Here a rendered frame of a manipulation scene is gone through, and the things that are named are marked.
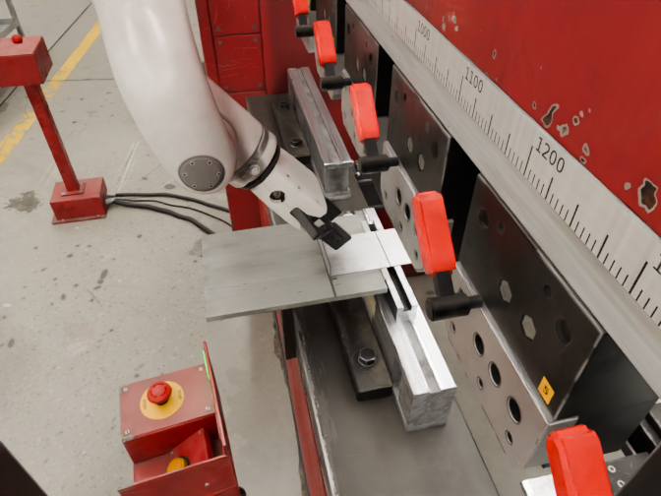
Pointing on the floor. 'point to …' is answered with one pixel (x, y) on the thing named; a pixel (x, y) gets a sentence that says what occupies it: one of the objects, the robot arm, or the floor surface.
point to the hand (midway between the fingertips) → (331, 223)
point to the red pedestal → (64, 208)
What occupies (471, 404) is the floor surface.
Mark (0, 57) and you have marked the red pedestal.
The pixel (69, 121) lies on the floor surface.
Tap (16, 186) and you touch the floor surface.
